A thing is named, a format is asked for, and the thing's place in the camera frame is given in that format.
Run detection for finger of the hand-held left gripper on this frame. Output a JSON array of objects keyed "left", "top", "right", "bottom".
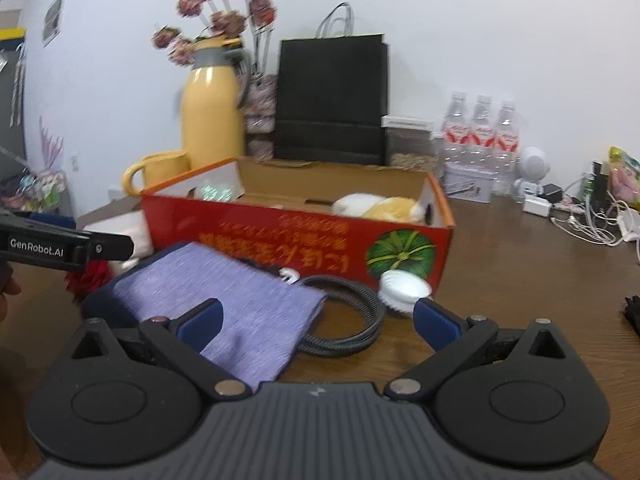
[
  {"left": 82, "top": 231, "right": 135, "bottom": 264},
  {"left": 0, "top": 210, "right": 77, "bottom": 234}
]

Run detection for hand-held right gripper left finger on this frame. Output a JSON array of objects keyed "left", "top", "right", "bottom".
[{"left": 65, "top": 299, "right": 253, "bottom": 403}]

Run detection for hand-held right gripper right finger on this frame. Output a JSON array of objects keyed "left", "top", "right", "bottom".
[{"left": 384, "top": 297, "right": 571, "bottom": 403}]

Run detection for translucent plastic box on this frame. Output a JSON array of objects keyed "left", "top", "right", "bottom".
[{"left": 90, "top": 210, "right": 153, "bottom": 263}]

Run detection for red artificial rose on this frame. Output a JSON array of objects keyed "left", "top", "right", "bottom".
[{"left": 65, "top": 257, "right": 113, "bottom": 301}]

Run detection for purple knitted pouch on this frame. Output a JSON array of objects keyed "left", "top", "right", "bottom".
[{"left": 111, "top": 242, "right": 327, "bottom": 393}]

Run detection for white ribbed jar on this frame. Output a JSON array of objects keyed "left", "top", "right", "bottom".
[{"left": 377, "top": 269, "right": 433, "bottom": 313}]

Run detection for navy zip case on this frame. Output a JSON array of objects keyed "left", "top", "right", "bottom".
[{"left": 80, "top": 240, "right": 201, "bottom": 331}]

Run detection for grey braided cable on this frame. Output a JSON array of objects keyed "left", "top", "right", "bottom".
[{"left": 272, "top": 260, "right": 387, "bottom": 358}]

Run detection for yellow plush toy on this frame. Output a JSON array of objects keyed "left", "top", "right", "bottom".
[{"left": 362, "top": 197, "right": 426, "bottom": 222}]

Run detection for iridescent mesh pouf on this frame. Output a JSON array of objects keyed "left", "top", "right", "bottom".
[{"left": 200, "top": 182, "right": 236, "bottom": 203}]

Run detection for red cardboard box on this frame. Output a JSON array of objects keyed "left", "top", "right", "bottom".
[{"left": 140, "top": 156, "right": 456, "bottom": 297}]

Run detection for white plush toy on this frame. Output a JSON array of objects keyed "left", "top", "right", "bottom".
[{"left": 331, "top": 192, "right": 376, "bottom": 217}]

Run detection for person's left hand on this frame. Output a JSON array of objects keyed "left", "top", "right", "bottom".
[{"left": 0, "top": 266, "right": 24, "bottom": 323}]

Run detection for yellow mug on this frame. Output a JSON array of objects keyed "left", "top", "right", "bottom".
[{"left": 122, "top": 151, "right": 192, "bottom": 197}]

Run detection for grey cabinet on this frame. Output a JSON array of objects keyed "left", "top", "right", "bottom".
[{"left": 0, "top": 30, "right": 26, "bottom": 181}]

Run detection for silver metal tin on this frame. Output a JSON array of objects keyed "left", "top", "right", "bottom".
[{"left": 442, "top": 161, "right": 497, "bottom": 204}]

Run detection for yellow thermos jug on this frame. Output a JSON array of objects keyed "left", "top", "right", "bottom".
[{"left": 180, "top": 37, "right": 253, "bottom": 171}]

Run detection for clear seed container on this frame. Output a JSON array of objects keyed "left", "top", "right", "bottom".
[{"left": 381, "top": 115, "right": 437, "bottom": 171}]

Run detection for white robot figure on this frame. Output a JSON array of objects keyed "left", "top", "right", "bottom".
[{"left": 514, "top": 146, "right": 547, "bottom": 198}]

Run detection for clear water bottle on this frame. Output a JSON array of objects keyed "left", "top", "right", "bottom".
[
  {"left": 470, "top": 95, "right": 497, "bottom": 166},
  {"left": 442, "top": 92, "right": 471, "bottom": 163},
  {"left": 495, "top": 100, "right": 521, "bottom": 196}
]

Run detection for black gloves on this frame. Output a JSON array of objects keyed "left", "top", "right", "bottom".
[{"left": 622, "top": 296, "right": 640, "bottom": 336}]

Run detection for pink knitted vase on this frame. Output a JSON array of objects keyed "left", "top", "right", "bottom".
[{"left": 244, "top": 74, "right": 278, "bottom": 161}]

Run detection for black electronic device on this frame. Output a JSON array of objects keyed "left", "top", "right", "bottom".
[{"left": 582, "top": 160, "right": 608, "bottom": 201}]

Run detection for yellow snack packet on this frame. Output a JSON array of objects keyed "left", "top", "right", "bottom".
[{"left": 607, "top": 146, "right": 640, "bottom": 211}]

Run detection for black paper bag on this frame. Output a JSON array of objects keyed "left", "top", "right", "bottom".
[{"left": 272, "top": 2, "right": 390, "bottom": 167}]

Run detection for dried pink roses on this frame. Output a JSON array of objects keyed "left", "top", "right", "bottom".
[{"left": 152, "top": 0, "right": 278, "bottom": 68}]

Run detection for wire storage rack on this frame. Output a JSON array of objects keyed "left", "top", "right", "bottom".
[{"left": 0, "top": 167, "right": 68, "bottom": 211}]

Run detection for purple wall decal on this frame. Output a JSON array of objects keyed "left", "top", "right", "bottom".
[{"left": 37, "top": 115, "right": 66, "bottom": 171}]

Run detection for white tangled cables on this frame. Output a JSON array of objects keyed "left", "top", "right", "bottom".
[{"left": 550, "top": 200, "right": 626, "bottom": 246}]

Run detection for wall poster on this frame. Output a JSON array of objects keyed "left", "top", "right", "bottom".
[{"left": 41, "top": 0, "right": 67, "bottom": 48}]

